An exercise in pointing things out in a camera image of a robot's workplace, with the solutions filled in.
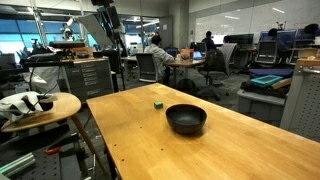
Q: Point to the black tripod stand with light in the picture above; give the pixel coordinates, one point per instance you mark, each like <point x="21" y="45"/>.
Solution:
<point x="113" y="18"/>

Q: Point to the small black cup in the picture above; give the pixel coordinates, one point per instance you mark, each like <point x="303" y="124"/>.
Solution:
<point x="46" y="103"/>

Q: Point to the dark office chair with jacket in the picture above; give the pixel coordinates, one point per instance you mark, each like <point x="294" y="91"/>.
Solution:
<point x="215" y="65"/>

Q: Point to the grey softbox panel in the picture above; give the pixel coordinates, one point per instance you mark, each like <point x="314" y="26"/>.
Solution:
<point x="95" y="30"/>

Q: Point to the white device on stand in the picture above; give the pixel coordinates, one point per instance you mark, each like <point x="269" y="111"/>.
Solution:
<point x="68" y="31"/>

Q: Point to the orange box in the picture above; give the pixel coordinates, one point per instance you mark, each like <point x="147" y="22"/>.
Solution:
<point x="186" y="54"/>

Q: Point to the grey plastic bin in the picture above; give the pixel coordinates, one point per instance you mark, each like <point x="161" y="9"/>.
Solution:
<point x="261" y="106"/>

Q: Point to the grey drawer cabinet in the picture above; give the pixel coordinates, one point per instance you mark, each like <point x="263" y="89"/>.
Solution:
<point x="89" y="78"/>

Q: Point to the teal tray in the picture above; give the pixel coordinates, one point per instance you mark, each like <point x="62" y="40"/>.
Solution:
<point x="266" y="80"/>

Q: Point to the round wooden side table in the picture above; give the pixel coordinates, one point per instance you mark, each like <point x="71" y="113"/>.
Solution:
<point x="63" y="106"/>

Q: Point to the black bowl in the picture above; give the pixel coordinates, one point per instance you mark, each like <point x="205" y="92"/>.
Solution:
<point x="186" y="118"/>

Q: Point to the aluminium extrusion bar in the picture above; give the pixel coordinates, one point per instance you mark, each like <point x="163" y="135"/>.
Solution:
<point x="16" y="165"/>

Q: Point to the seated person in grey sweater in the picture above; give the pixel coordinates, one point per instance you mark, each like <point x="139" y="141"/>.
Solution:
<point x="159" y="56"/>

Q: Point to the dark computer monitor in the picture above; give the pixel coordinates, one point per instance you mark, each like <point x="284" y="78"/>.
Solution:
<point x="240" y="38"/>

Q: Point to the round wooden office table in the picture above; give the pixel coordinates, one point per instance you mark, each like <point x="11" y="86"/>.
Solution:
<point x="185" y="64"/>

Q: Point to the wooden plank piece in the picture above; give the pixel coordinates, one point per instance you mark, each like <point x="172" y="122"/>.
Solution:
<point x="281" y="83"/>

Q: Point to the seated person in dark shirt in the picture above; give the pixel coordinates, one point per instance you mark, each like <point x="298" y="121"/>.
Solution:
<point x="209" y="41"/>

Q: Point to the black backpack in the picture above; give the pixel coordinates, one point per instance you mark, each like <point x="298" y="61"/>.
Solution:
<point x="186" y="86"/>

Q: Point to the white crumpled cloth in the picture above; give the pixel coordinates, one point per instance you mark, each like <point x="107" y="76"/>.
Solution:
<point x="16" y="103"/>

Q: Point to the black horizontal rail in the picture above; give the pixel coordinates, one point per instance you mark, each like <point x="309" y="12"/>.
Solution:
<point x="46" y="62"/>

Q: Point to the grey chair back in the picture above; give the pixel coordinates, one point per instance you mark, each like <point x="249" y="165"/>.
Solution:
<point x="266" y="51"/>

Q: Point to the person seated at blue monitors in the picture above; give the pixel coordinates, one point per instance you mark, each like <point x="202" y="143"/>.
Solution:
<point x="278" y="41"/>

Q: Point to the grey mesh office chair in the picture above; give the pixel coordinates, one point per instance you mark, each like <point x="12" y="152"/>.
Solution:
<point x="146" y="68"/>

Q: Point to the black flat tray device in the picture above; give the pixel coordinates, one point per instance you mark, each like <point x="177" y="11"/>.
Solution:
<point x="66" y="44"/>

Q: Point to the open laptop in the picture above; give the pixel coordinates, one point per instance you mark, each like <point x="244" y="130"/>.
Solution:
<point x="197" y="55"/>

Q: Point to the dark blue cushion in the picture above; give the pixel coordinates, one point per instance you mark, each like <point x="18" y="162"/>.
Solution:
<point x="270" y="72"/>

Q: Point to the small green block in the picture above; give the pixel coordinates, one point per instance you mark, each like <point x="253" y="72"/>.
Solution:
<point x="158" y="105"/>

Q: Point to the blue lit computer monitor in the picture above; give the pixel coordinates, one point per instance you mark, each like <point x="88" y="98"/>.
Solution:
<point x="286" y="36"/>

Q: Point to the grey perforated metal cabinet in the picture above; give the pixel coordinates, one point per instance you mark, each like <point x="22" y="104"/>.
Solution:
<point x="304" y="100"/>

